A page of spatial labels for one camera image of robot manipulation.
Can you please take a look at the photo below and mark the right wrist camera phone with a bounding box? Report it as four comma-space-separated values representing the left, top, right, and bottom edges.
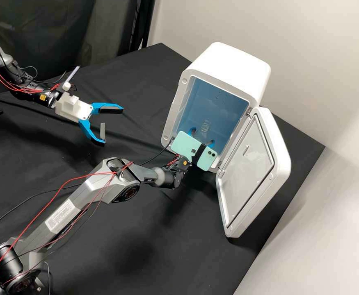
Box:
170, 130, 219, 171

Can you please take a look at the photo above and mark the white incubator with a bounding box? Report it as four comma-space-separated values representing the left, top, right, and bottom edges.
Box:
160, 42, 272, 152

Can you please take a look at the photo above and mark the incubator door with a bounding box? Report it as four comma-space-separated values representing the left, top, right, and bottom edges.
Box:
215, 105, 292, 239

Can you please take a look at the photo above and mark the black cable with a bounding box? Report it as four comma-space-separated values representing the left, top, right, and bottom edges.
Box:
142, 143, 172, 167

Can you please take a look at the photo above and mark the clear flask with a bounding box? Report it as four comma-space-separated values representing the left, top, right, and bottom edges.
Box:
197, 120, 213, 139

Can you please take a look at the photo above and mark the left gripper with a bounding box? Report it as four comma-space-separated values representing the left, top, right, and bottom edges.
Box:
55, 92, 125, 146

